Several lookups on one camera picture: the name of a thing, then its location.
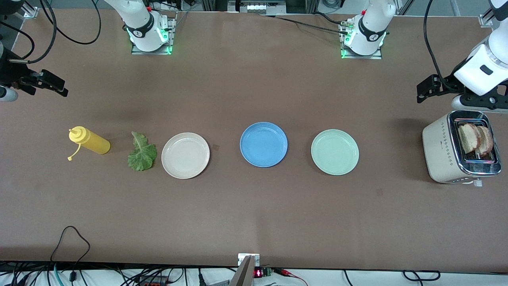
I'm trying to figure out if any black cable to arm base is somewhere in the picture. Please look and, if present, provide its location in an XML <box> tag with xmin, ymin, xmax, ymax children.
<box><xmin>260</xmin><ymin>14</ymin><xmax>350</xmax><ymax>35</ymax></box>

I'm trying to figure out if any blue plate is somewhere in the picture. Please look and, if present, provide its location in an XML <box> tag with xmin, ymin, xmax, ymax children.
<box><xmin>240</xmin><ymin>122</ymin><xmax>289</xmax><ymax>168</ymax></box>

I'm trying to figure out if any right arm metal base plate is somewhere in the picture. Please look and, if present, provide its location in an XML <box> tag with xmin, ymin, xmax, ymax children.
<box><xmin>131</xmin><ymin>11</ymin><xmax>177</xmax><ymax>55</ymax></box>

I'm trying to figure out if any green lettuce leaf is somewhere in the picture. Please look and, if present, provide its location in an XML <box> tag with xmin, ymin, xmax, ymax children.
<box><xmin>127</xmin><ymin>131</ymin><xmax>158</xmax><ymax>172</ymax></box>

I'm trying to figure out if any toasted bread slice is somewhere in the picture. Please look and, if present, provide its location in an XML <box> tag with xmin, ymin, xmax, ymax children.
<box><xmin>458</xmin><ymin>123</ymin><xmax>481</xmax><ymax>155</ymax></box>
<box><xmin>476</xmin><ymin>125</ymin><xmax>495</xmax><ymax>157</ymax></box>

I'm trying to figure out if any cream and chrome toaster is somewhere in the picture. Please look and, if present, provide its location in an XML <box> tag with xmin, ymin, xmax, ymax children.
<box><xmin>422</xmin><ymin>110</ymin><xmax>502</xmax><ymax>187</ymax></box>

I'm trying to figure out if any black coiled cable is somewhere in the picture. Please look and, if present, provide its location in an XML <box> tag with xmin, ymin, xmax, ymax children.
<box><xmin>403</xmin><ymin>270</ymin><xmax>441</xmax><ymax>282</ymax></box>

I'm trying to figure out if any yellow mustard squeeze bottle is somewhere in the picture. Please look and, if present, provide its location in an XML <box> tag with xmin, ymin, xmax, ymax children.
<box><xmin>67</xmin><ymin>126</ymin><xmax>111</xmax><ymax>161</ymax></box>

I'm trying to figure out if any grey power strip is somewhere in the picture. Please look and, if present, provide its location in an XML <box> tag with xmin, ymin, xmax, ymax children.
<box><xmin>227</xmin><ymin>0</ymin><xmax>287</xmax><ymax>15</ymax></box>

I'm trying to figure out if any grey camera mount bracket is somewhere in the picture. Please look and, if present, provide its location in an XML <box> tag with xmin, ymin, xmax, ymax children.
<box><xmin>228</xmin><ymin>253</ymin><xmax>261</xmax><ymax>286</ymax></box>

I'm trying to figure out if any mint green plate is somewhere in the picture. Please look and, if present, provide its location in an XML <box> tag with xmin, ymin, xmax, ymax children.
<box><xmin>311</xmin><ymin>129</ymin><xmax>360</xmax><ymax>176</ymax></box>

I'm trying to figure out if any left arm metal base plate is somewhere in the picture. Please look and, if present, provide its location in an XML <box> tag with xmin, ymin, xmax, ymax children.
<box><xmin>340</xmin><ymin>20</ymin><xmax>384</xmax><ymax>60</ymax></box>

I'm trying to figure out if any beige plate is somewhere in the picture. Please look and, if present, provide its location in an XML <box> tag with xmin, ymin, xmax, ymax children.
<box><xmin>161</xmin><ymin>132</ymin><xmax>210</xmax><ymax>180</ymax></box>

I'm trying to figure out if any aluminium frame profile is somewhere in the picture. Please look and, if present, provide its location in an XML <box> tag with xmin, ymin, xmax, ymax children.
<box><xmin>478</xmin><ymin>0</ymin><xmax>508</xmax><ymax>27</ymax></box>
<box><xmin>22</xmin><ymin>0</ymin><xmax>40</xmax><ymax>19</ymax></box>

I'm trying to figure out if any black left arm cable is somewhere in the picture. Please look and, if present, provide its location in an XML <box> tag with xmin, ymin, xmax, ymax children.
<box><xmin>424</xmin><ymin>0</ymin><xmax>463</xmax><ymax>93</ymax></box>

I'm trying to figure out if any thin black looped cable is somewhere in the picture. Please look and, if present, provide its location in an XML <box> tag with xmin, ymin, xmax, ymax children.
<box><xmin>50</xmin><ymin>226</ymin><xmax>91</xmax><ymax>278</ymax></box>

